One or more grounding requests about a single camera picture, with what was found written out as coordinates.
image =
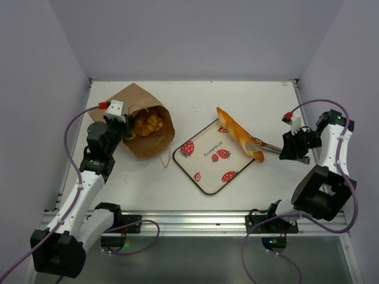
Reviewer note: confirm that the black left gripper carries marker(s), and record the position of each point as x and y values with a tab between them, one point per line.
125	126

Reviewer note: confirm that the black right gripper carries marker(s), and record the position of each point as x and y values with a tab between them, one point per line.
289	147

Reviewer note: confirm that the round yellow fake pastry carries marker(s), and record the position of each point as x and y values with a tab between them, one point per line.
147	122

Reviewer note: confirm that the metal tongs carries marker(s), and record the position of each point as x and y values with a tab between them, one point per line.
251	146

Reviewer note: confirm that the brown paper bag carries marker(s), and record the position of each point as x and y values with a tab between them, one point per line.
137	99

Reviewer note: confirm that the long orange fake baguette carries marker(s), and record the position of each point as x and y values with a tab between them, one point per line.
240	135

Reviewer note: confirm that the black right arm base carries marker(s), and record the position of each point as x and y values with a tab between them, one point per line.
278	229

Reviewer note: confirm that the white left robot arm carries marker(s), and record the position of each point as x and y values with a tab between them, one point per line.
61	248

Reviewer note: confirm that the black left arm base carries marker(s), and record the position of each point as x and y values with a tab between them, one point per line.
118	237

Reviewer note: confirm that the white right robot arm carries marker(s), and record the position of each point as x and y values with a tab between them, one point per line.
327	187

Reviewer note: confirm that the strawberry pattern tray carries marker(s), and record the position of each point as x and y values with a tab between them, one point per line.
211	159

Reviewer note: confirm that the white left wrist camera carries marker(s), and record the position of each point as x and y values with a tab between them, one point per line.
116	110

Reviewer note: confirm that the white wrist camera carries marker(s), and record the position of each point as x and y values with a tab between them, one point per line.
293	120
116	110

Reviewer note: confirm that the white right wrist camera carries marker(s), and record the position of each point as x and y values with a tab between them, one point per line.
293	120

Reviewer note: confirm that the aluminium front frame rail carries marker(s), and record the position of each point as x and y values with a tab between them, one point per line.
212	224

